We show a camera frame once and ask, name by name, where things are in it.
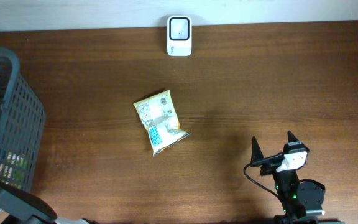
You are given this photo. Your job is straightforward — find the green snack bag in basket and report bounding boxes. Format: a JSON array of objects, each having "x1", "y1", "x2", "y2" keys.
[{"x1": 0, "y1": 151, "x2": 32, "y2": 192}]

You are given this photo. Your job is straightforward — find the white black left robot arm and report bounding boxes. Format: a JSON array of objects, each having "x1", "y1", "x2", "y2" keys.
[{"x1": 0, "y1": 181, "x2": 92, "y2": 224}]

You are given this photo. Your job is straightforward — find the grey plastic mesh basket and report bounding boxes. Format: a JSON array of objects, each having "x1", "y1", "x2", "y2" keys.
[{"x1": 0, "y1": 48, "x2": 46, "y2": 189}]

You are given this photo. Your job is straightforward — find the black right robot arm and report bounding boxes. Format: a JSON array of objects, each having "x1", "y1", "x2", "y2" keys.
[{"x1": 246, "y1": 131, "x2": 326, "y2": 223}]

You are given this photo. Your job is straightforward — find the yellow snack bag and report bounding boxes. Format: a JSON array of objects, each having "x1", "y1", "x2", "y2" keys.
[{"x1": 133, "y1": 90, "x2": 190, "y2": 157}]

